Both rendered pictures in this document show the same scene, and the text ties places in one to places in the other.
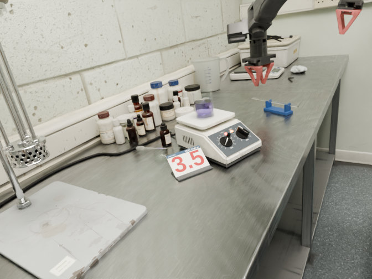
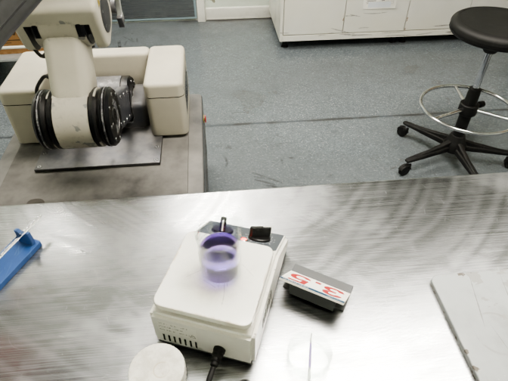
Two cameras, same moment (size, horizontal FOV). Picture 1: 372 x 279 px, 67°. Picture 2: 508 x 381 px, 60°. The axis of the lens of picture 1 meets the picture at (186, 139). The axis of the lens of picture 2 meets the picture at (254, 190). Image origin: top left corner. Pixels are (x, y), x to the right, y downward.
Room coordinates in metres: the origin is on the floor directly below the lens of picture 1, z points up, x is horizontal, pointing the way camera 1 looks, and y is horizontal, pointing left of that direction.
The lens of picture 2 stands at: (0.89, 0.22, 1.27)
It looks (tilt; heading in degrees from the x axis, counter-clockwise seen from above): 42 degrees down; 229
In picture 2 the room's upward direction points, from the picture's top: straight up
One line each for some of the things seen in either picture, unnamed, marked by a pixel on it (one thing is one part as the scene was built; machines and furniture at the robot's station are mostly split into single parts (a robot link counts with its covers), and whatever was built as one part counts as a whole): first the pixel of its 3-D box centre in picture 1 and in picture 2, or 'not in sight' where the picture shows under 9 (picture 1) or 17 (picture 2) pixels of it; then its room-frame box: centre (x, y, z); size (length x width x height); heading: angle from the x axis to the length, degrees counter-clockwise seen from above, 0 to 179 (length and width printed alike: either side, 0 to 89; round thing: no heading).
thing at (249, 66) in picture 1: (258, 72); not in sight; (0.96, -0.28, 0.88); 0.07 x 0.07 x 0.09; 29
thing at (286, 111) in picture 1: (277, 107); (7, 258); (0.90, -0.33, 0.77); 0.10 x 0.03 x 0.04; 30
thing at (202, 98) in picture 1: (203, 103); (221, 249); (0.70, -0.06, 0.87); 0.06 x 0.05 x 0.08; 0
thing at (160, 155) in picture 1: (164, 155); (308, 355); (0.67, 0.06, 0.76); 0.06 x 0.06 x 0.02
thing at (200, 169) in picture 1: (189, 162); (317, 283); (0.59, 0.00, 0.77); 0.09 x 0.06 x 0.04; 113
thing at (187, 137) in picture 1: (213, 134); (224, 280); (0.69, -0.07, 0.79); 0.22 x 0.13 x 0.08; 34
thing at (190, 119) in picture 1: (205, 117); (216, 275); (0.71, -0.06, 0.83); 0.12 x 0.12 x 0.01; 34
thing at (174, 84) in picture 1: (175, 94); not in sight; (1.14, 0.02, 0.81); 0.06 x 0.06 x 0.11
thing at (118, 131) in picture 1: (118, 131); not in sight; (0.84, 0.21, 0.79); 0.03 x 0.03 x 0.08
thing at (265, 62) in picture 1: (260, 71); not in sight; (0.97, -0.29, 0.88); 0.07 x 0.07 x 0.09; 29
